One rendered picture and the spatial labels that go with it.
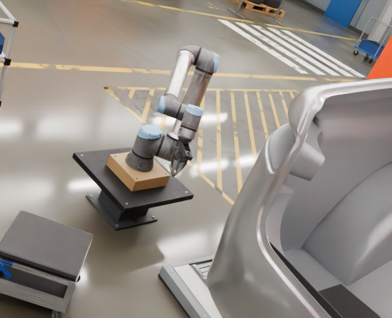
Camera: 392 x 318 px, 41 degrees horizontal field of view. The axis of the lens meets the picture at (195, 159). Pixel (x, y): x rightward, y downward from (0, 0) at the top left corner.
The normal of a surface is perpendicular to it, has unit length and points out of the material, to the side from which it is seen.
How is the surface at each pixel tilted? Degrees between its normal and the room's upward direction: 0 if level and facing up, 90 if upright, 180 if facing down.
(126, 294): 0
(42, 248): 0
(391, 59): 90
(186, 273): 0
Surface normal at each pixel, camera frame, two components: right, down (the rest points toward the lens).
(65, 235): 0.36, -0.82
